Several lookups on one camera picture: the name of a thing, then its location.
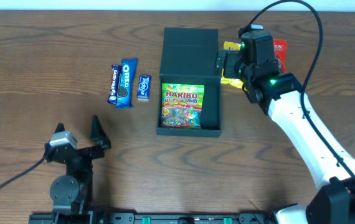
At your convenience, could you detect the dark green open box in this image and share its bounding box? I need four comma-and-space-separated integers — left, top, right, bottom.
156, 27, 222, 138

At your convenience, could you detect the Haribo gummy candy bag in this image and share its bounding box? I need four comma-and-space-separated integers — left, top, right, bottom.
161, 83, 205, 129

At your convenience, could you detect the yellow snack bag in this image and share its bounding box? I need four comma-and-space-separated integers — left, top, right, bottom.
220, 41, 244, 89

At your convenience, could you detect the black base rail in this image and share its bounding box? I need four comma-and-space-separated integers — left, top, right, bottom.
28, 213, 277, 224

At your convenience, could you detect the red snack bag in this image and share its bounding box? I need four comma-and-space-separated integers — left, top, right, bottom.
273, 40, 288, 72

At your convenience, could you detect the Dairy Milk chocolate bar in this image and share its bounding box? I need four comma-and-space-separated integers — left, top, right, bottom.
107, 64, 121, 105

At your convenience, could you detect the blue Oreo cookie pack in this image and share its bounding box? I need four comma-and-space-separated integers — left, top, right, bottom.
116, 58, 138, 108

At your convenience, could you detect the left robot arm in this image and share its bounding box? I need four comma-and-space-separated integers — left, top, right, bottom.
44, 115, 111, 215

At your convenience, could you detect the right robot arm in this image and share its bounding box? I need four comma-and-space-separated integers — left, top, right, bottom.
216, 50, 355, 223

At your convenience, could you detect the blue Eclipse mint box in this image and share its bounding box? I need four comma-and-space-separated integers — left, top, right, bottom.
137, 75, 151, 100

